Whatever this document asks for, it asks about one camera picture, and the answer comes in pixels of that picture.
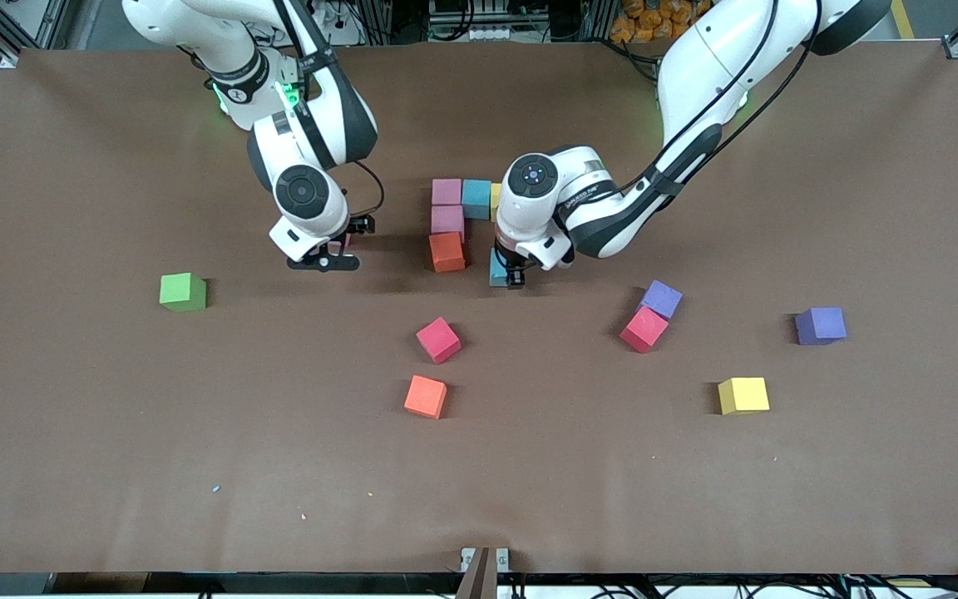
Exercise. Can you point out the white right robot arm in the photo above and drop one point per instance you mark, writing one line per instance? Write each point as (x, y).
(302, 193)

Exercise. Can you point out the metal table edge bracket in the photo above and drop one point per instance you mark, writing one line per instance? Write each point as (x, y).
(467, 557)

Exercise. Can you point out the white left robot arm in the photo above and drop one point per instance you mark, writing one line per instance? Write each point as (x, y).
(533, 176)

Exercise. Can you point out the green foam cube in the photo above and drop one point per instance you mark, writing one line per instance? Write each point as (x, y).
(182, 292)

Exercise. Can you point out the red foam cube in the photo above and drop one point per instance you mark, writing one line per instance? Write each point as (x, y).
(643, 329)
(438, 340)

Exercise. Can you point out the cyan foam cube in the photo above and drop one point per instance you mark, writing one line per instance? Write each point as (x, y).
(476, 198)
(497, 270)

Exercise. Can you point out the white power strip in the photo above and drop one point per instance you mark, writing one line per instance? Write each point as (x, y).
(491, 33)

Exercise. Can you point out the pink foam cube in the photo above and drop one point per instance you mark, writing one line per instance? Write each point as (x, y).
(447, 220)
(446, 192)
(344, 242)

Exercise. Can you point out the orange fruit pile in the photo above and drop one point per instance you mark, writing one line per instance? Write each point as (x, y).
(645, 21)

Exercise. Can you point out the yellow foam cube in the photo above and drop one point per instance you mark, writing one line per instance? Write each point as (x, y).
(496, 200)
(743, 395)

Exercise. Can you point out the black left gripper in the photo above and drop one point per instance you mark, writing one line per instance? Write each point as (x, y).
(515, 269)

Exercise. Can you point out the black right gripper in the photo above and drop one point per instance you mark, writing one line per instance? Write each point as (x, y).
(358, 225)

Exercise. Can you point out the orange foam cube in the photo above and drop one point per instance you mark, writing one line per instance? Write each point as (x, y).
(447, 253)
(426, 396)

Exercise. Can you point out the purple foam cube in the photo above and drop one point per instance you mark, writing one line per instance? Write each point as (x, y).
(661, 299)
(820, 325)

